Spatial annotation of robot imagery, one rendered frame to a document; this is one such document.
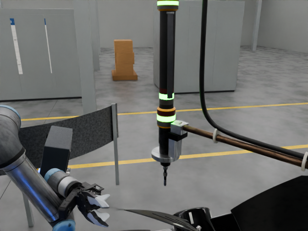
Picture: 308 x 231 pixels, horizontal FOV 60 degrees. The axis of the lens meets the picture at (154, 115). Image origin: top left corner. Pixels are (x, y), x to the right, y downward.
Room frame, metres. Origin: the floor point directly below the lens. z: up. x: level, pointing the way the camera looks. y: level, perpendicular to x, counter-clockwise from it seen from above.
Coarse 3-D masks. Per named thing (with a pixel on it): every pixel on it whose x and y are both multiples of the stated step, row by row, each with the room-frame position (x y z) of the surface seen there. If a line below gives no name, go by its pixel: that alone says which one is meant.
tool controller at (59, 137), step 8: (56, 128) 1.28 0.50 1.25; (64, 128) 1.31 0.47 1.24; (48, 136) 1.17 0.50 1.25; (56, 136) 1.19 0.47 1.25; (64, 136) 1.21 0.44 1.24; (48, 144) 1.08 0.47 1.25; (56, 144) 1.10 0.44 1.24; (64, 144) 1.12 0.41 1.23; (48, 152) 1.06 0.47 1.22; (56, 152) 1.07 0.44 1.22; (64, 152) 1.08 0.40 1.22; (48, 160) 1.06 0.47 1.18; (56, 160) 1.07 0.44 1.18; (64, 160) 1.08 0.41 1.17; (40, 168) 1.06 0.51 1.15; (48, 168) 1.06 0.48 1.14; (64, 168) 1.08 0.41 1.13
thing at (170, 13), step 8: (168, 16) 0.57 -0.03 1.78; (168, 24) 0.57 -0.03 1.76; (168, 32) 0.57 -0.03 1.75; (168, 40) 0.57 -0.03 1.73; (168, 48) 0.57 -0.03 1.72; (168, 56) 0.57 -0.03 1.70; (168, 64) 0.57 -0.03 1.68; (168, 72) 0.57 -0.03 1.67; (168, 80) 0.57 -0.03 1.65; (168, 88) 0.57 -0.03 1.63; (168, 96) 0.57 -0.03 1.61
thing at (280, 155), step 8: (184, 128) 0.55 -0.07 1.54; (192, 128) 0.54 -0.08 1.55; (208, 136) 0.51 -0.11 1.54; (216, 136) 0.50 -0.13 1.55; (224, 136) 0.49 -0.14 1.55; (232, 144) 0.47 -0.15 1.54; (240, 144) 0.46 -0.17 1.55; (248, 144) 0.46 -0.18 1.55; (256, 152) 0.44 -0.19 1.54; (264, 152) 0.43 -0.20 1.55; (272, 152) 0.43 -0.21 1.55; (280, 160) 0.41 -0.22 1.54; (288, 160) 0.40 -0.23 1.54; (296, 160) 0.40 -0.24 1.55
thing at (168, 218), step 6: (126, 210) 0.43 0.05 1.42; (132, 210) 0.43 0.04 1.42; (138, 210) 0.44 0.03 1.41; (144, 210) 0.46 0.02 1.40; (150, 210) 0.48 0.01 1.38; (150, 216) 0.40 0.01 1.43; (156, 216) 0.42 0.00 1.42; (162, 216) 0.44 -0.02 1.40; (168, 216) 0.46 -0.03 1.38; (174, 216) 0.53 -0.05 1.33; (168, 222) 0.39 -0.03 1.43; (174, 222) 0.41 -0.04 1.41; (180, 222) 0.44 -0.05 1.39; (186, 222) 0.51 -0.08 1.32; (186, 228) 0.38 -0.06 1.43; (192, 228) 0.46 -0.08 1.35
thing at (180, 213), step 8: (192, 208) 0.63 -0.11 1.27; (200, 208) 0.63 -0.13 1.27; (208, 208) 0.65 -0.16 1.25; (176, 216) 0.63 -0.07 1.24; (184, 216) 0.62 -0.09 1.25; (192, 216) 0.61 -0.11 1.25; (200, 216) 0.61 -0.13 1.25; (208, 216) 0.62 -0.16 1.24; (192, 224) 0.60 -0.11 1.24; (200, 224) 0.60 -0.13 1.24; (208, 224) 0.60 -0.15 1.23
